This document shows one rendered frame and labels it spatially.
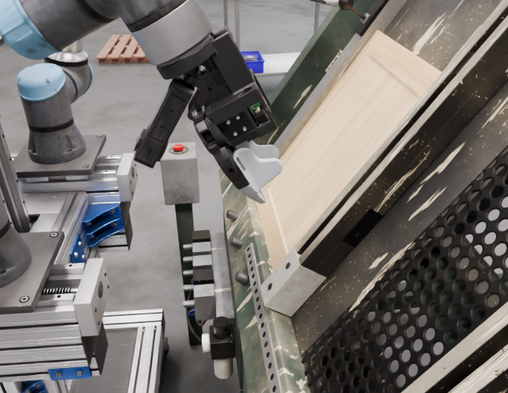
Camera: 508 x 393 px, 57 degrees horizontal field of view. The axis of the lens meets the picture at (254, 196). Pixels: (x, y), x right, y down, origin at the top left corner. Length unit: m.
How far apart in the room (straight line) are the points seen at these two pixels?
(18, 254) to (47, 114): 0.47
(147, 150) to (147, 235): 2.25
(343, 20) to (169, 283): 1.53
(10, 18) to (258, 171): 0.30
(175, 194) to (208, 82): 1.12
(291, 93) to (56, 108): 0.71
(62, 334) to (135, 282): 1.48
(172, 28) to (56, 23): 0.12
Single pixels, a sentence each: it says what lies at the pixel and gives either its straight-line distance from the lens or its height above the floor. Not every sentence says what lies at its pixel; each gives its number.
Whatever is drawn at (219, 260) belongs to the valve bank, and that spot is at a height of 0.74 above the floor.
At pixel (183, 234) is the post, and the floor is 0.60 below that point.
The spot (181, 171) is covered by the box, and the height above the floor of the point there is 0.88.
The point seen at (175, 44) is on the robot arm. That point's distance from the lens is 0.49.
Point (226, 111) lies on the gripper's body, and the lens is 0.51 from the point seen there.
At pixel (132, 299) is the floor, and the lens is 2.41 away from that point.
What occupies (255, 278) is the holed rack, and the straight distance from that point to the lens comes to 1.11.
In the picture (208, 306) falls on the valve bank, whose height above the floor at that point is 0.73.
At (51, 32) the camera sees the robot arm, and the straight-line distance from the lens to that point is 0.53.
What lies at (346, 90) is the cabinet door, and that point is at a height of 1.22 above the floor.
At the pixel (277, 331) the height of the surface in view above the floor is 0.91.
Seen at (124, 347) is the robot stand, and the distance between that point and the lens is 1.93.
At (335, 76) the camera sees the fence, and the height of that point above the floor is 1.24.
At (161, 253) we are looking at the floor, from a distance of 2.64.
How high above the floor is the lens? 1.64
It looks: 32 degrees down
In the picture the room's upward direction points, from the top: straight up
